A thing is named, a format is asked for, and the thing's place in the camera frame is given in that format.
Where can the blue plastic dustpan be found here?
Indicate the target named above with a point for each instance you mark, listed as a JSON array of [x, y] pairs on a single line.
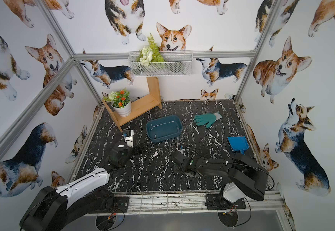
[[238, 144]]

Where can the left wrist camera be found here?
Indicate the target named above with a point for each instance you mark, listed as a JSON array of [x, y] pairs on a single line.
[[128, 137]]

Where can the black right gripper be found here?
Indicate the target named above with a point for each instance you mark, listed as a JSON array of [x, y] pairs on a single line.
[[176, 156]]

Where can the green work glove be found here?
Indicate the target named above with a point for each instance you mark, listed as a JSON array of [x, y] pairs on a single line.
[[207, 119]]

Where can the artificial fern white flowers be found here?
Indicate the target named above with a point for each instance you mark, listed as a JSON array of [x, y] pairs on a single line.
[[150, 54]]

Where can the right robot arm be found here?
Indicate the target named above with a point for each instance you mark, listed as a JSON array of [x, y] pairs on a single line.
[[247, 178]]

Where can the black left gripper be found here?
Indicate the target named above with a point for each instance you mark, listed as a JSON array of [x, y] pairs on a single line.
[[135, 147]]

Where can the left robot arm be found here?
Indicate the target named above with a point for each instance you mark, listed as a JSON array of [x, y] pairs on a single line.
[[54, 208]]

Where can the white pot orange flowers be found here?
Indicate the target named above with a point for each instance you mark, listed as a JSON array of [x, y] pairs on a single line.
[[120, 101]]

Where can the teal plastic storage box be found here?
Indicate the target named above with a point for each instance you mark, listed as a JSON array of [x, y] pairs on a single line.
[[164, 128]]

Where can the wooden shelf stand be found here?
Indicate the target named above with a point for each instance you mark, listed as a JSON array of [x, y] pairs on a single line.
[[140, 106]]

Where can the white wire basket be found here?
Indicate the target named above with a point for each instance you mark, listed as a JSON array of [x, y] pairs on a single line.
[[174, 64]]

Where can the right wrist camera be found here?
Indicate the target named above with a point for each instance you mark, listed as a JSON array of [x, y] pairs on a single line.
[[181, 149]]

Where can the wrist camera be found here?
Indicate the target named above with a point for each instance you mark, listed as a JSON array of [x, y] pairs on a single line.
[[128, 137], [181, 149]]

